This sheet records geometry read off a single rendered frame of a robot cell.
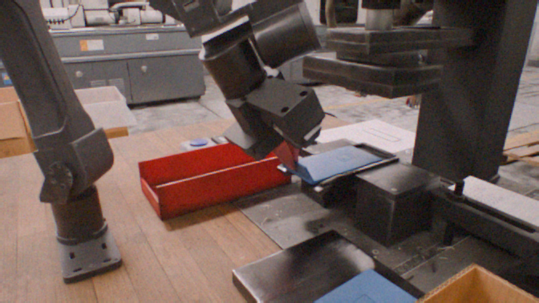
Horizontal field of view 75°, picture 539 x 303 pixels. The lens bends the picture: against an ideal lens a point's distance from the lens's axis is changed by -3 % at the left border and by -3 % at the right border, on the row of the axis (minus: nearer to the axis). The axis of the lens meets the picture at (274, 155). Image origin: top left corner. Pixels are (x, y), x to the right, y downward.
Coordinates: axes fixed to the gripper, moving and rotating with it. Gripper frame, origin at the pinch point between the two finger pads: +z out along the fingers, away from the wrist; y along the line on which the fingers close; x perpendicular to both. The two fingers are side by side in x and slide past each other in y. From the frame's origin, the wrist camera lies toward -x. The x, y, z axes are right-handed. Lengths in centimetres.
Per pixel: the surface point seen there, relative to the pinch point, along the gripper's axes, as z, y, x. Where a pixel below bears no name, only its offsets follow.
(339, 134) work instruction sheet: 28.2, 25.4, 27.7
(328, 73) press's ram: -5.5, 12.9, 2.7
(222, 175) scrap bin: 2.3, -7.2, 12.3
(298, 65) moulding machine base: 230, 241, 419
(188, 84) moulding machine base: 150, 84, 432
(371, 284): 6.0, -5.3, -17.3
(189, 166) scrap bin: 3.7, -9.6, 23.7
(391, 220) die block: 9.0, 3.9, -11.9
